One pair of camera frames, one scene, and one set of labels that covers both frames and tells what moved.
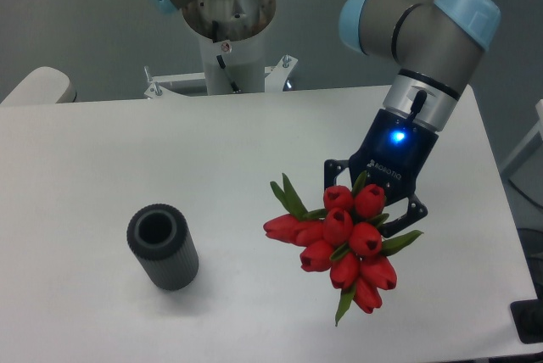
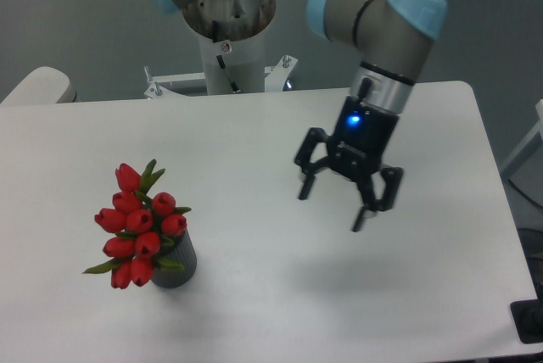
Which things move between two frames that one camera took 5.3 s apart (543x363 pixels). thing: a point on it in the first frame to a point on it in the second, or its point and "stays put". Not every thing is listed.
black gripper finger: x=416 y=211 to x=372 y=203
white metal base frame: x=275 y=78 stays put
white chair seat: x=42 y=86 stays put
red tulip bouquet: x=343 y=240 to x=143 y=225
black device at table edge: x=528 y=318 stays put
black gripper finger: x=332 y=168 to x=312 y=138
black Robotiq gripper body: x=393 y=154 to x=361 y=136
